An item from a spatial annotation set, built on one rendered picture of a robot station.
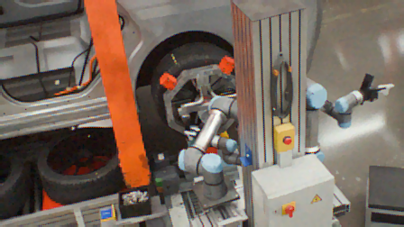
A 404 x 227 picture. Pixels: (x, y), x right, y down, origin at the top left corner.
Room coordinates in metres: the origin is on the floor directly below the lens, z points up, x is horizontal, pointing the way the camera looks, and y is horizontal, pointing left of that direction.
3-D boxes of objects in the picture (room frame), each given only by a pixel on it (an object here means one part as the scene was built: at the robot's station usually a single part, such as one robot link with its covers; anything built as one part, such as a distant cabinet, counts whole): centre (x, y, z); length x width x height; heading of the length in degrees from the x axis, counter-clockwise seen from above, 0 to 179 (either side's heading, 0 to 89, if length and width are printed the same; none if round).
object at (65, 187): (3.36, 0.90, 0.39); 0.66 x 0.66 x 0.24
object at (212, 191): (2.47, -0.02, 0.87); 0.15 x 0.15 x 0.10
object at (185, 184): (3.47, 0.05, 0.13); 0.50 x 0.36 x 0.10; 99
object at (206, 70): (3.31, -0.02, 0.85); 0.54 x 0.07 x 0.54; 99
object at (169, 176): (3.29, 0.33, 0.26); 0.42 x 0.18 x 0.35; 9
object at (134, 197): (2.76, 0.50, 0.51); 0.20 x 0.14 x 0.13; 92
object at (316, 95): (2.48, -0.57, 1.19); 0.15 x 0.12 x 0.55; 30
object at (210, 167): (2.47, -0.02, 0.98); 0.13 x 0.12 x 0.14; 57
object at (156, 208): (2.76, 0.52, 0.44); 0.43 x 0.17 x 0.03; 99
